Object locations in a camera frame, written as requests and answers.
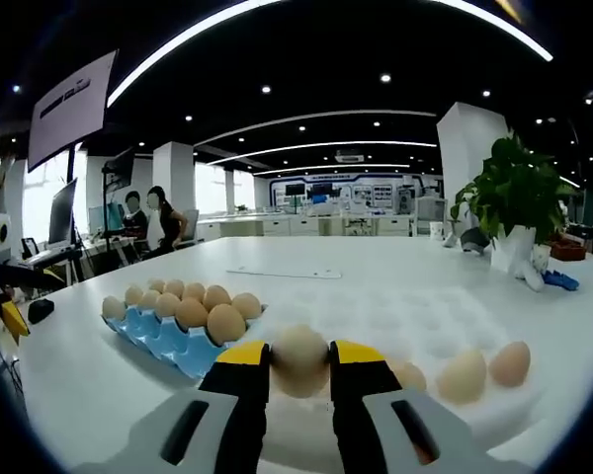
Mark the black monitor on stand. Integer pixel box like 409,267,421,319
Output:
101,146,137,248

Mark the small blue object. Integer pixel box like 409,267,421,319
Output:
543,269,581,291

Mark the black pouch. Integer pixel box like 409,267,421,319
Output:
28,298,55,325

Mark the blue egg tray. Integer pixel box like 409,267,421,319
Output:
101,303,268,380

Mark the grey mesh office chair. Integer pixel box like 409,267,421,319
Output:
412,197,449,236

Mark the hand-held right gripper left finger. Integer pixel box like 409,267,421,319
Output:
78,338,272,474

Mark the blue framed display wall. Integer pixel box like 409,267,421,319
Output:
269,172,444,213

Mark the grey rounded object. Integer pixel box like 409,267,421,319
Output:
460,226,491,256

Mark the white chair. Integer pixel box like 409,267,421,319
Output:
177,209,202,248

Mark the white table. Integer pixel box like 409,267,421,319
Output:
17,235,593,474

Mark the brown box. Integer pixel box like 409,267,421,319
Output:
548,238,587,262

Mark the cluster of brown eggs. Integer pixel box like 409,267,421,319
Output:
101,277,263,347

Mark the large hanging display screen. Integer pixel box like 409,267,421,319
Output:
27,48,120,174

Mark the smooth brown egg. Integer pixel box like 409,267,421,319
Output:
387,358,429,394
270,324,331,399
435,349,489,406
487,340,533,389

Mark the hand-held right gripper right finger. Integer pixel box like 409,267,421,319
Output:
328,337,530,474

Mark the white power strip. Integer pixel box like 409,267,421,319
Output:
225,266,343,280

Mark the white foam egg holder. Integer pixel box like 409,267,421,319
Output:
256,283,554,453

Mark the black folding table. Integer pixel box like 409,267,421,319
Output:
27,244,83,271

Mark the white cabinet row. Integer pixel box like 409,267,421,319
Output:
195,211,416,241

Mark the green potted plant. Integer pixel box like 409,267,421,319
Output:
449,128,579,292

